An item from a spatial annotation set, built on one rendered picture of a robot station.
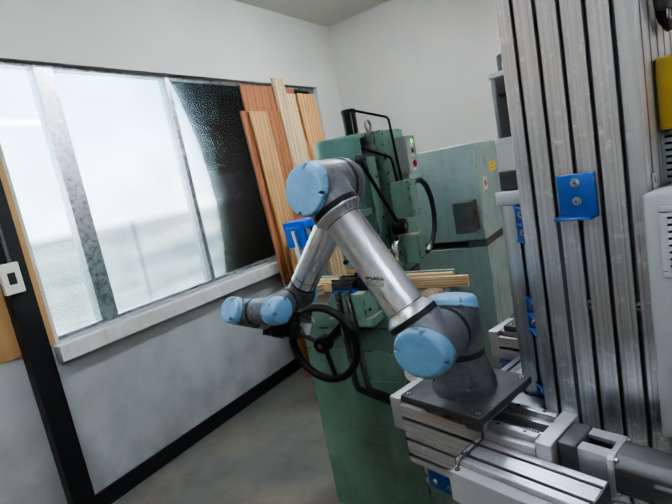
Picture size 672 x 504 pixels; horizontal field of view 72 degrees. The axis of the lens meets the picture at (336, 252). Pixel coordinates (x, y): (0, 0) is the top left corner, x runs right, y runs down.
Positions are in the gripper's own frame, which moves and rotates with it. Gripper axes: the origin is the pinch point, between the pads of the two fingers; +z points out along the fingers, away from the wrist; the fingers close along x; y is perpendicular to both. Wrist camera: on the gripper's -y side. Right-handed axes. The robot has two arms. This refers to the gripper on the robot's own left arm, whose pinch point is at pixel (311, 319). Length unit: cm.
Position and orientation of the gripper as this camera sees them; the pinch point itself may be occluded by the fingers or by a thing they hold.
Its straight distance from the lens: 155.5
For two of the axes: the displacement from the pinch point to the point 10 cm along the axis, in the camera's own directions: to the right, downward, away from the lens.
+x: 8.0, -1.1, -5.9
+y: -0.7, 9.6, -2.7
